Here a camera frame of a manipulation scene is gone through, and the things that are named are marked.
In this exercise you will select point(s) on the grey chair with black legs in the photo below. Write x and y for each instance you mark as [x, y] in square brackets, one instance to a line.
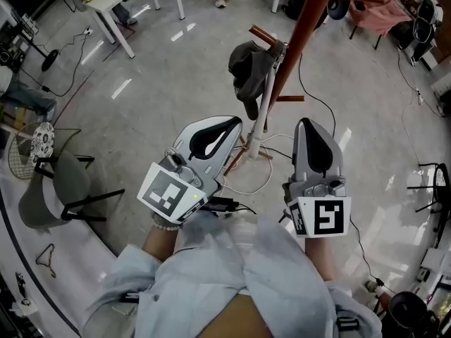
[72, 178]

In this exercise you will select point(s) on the black power adapter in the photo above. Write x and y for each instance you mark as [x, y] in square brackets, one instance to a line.
[222, 204]

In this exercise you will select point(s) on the black metal chair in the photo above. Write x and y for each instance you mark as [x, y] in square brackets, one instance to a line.
[442, 185]

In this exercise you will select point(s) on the black stool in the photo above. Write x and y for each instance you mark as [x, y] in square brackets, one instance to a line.
[408, 308]

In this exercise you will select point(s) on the grey cap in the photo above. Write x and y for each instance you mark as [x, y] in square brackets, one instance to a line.
[250, 69]

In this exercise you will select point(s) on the black white patterned cushion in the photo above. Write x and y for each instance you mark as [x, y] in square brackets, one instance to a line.
[42, 141]

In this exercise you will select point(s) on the black floor fan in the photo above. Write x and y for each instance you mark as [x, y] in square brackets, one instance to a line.
[50, 60]

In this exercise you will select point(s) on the white power strip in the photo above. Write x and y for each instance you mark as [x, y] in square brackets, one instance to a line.
[88, 32]

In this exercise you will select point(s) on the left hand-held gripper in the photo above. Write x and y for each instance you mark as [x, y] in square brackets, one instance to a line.
[165, 192]

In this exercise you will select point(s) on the small black tool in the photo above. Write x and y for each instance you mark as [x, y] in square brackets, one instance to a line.
[22, 287]

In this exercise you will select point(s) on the person's right forearm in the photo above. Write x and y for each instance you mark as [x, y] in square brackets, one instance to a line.
[320, 259]

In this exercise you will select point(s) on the person's left forearm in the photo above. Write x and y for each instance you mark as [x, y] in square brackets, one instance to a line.
[158, 245]

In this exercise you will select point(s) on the person's light blue shirt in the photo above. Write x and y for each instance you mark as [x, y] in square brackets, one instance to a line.
[197, 276]

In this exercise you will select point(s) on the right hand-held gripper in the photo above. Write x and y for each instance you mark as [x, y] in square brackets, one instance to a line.
[327, 217]

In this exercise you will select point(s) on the brown wooden coat rack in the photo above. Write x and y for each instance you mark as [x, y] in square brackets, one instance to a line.
[303, 26]

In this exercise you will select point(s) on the pink cloth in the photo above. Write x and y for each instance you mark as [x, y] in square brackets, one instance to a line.
[384, 16]

